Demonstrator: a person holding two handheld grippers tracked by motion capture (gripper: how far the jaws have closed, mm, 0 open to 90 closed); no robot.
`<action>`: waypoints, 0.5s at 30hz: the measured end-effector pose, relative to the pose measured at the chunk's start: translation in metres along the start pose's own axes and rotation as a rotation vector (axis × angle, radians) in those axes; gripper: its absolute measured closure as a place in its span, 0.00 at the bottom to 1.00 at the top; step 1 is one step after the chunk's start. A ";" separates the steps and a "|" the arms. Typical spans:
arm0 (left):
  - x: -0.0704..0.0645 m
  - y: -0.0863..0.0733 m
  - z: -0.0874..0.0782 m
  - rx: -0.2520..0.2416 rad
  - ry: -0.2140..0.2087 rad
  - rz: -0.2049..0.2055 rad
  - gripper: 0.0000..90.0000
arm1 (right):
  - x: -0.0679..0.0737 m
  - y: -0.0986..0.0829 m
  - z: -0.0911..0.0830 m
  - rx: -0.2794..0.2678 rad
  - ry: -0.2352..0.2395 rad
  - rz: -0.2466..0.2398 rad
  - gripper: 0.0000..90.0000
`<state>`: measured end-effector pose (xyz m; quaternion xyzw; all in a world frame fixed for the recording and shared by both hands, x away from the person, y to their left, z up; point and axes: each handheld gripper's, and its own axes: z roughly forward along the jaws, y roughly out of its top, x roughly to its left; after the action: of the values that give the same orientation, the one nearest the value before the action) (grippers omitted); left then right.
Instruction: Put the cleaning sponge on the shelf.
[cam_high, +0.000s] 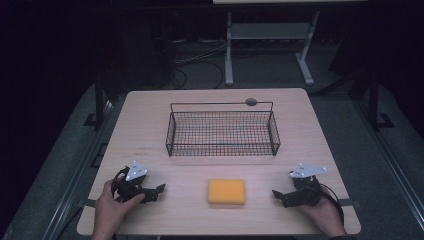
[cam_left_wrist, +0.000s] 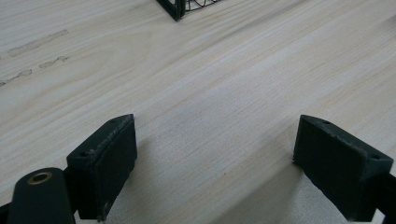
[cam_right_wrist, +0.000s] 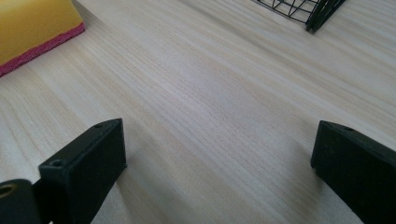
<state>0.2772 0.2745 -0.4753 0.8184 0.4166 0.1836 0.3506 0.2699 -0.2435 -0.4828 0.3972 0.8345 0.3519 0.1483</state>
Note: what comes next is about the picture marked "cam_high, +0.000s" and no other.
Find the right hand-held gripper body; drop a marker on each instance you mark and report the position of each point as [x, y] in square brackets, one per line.
[306, 190]

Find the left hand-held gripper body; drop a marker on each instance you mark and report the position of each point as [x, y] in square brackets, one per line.
[130, 186]

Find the person's left hand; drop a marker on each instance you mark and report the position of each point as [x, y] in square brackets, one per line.
[111, 210]

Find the person's right hand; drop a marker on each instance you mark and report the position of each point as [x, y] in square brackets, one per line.
[323, 216]

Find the yellow sponge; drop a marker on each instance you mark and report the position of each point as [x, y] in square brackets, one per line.
[226, 191]

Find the dark round table grommet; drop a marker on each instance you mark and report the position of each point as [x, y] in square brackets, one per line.
[251, 101]

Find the white metal stand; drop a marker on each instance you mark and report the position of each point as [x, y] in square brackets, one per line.
[266, 30]

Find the black frame post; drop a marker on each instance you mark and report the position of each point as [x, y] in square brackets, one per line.
[99, 103]
[373, 103]

